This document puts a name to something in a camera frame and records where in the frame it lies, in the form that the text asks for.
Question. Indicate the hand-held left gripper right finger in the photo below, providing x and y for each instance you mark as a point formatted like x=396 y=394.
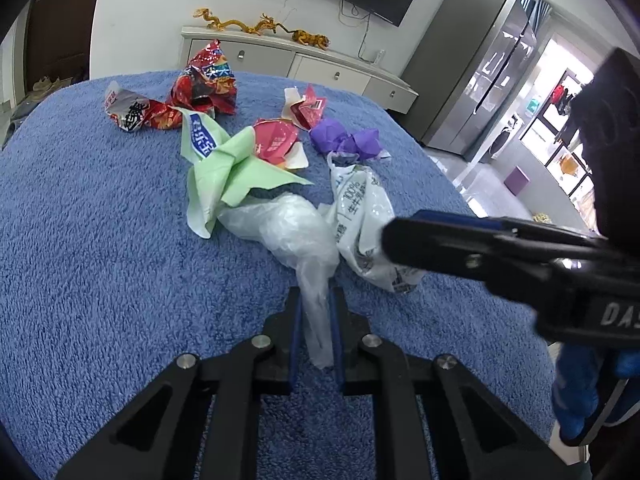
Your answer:
x=336 y=330

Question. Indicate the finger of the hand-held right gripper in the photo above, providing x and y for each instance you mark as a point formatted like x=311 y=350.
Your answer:
x=460 y=216
x=435 y=242

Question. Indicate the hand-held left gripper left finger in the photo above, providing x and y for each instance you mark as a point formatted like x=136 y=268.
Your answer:
x=296 y=330

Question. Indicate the white printed plastic bag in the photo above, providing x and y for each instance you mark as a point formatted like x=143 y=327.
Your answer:
x=360 y=210

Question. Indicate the clear plastic bag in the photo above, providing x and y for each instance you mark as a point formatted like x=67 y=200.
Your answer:
x=290 y=230

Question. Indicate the purple paper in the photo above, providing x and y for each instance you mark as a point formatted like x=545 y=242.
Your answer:
x=335 y=135

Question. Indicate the green plastic bag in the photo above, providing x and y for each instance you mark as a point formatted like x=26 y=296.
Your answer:
x=225 y=170

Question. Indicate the small red white wrapper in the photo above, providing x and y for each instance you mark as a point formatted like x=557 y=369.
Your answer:
x=307 y=110

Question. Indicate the pink red wrapper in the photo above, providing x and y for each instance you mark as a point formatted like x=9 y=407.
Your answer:
x=275 y=140

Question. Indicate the large red wrapper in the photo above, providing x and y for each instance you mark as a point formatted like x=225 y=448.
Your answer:
x=200 y=85

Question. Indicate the red white snack wrapper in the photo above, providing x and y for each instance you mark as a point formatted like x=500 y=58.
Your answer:
x=135 y=112

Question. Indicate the person's right hand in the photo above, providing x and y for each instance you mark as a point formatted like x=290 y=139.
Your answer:
x=575 y=390

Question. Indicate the purple box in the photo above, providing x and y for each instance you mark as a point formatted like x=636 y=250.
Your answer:
x=516 y=181

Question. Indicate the small yellow item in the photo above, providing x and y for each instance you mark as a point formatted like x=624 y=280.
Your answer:
x=541 y=218

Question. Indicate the washing machine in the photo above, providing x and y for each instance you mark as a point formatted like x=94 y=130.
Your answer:
x=502 y=142

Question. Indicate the orange window decoration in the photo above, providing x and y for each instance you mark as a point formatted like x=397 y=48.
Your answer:
x=570 y=164

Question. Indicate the grey refrigerator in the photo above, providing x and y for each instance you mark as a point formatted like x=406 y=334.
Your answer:
x=475 y=60

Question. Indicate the hanging clothes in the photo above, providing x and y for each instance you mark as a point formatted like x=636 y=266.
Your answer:
x=561 y=92

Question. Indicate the white power strip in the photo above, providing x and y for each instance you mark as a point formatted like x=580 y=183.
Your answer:
x=379 y=55

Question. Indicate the white television cabinet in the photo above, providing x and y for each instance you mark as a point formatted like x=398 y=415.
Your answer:
x=325 y=67

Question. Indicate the blue blanket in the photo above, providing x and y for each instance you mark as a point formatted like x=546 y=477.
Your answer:
x=100 y=260

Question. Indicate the grey curtain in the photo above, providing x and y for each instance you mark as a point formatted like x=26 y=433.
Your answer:
x=537 y=7

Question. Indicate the orange tiger figurine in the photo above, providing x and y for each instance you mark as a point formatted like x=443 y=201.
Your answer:
x=310 y=39

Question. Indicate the golden dragon figurine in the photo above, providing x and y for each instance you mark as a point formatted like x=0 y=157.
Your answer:
x=220 y=22
x=262 y=25

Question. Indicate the pair of shoes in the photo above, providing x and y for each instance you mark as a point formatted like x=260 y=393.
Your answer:
x=47 y=84

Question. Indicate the brown door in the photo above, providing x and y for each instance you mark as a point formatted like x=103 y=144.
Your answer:
x=60 y=35

